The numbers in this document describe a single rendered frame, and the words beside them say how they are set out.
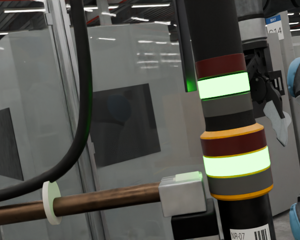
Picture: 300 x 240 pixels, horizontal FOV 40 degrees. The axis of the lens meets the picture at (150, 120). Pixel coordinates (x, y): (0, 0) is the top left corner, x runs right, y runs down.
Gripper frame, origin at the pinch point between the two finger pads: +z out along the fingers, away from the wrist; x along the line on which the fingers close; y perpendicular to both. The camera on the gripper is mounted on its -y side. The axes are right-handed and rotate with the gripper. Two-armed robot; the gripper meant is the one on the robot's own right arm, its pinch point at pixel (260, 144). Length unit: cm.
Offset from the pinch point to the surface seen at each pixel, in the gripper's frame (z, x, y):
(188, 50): -16, -23, -50
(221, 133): -10, -25, -52
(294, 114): 56, 244, 581
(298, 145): 108, 244, 581
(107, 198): -7, -18, -56
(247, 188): -6, -26, -52
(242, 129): -10, -27, -52
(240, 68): -14, -27, -51
